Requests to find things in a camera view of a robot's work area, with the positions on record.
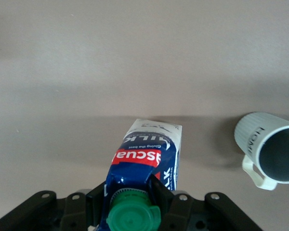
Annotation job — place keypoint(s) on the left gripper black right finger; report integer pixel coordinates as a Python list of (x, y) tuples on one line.
[(197, 214)]

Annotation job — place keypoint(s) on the ribbed grey mug HOME print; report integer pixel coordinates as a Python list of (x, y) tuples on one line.
[(253, 139)]

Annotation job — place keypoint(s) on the blue white milk carton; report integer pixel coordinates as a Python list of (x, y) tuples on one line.
[(144, 158)]

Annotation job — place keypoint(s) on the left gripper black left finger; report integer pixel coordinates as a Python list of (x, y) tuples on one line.
[(53, 211)]

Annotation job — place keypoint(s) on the brown table cover sheet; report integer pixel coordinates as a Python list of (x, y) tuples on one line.
[(110, 60)]

